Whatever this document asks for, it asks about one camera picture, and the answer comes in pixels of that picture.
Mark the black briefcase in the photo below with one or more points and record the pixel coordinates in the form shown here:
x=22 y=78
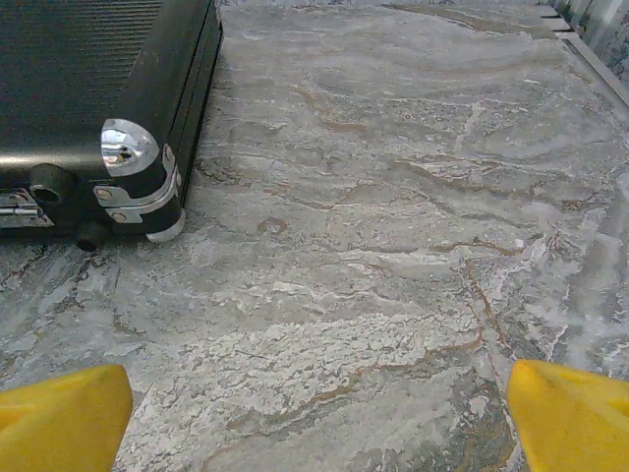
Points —
x=74 y=74

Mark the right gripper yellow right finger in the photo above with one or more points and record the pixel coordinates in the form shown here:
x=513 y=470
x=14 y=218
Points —
x=575 y=428

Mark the aluminium table edge rail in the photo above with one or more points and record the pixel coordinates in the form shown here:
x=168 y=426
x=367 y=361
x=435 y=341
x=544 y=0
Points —
x=597 y=66

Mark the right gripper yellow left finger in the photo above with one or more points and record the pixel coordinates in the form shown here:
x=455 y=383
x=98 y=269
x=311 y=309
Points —
x=64 y=428

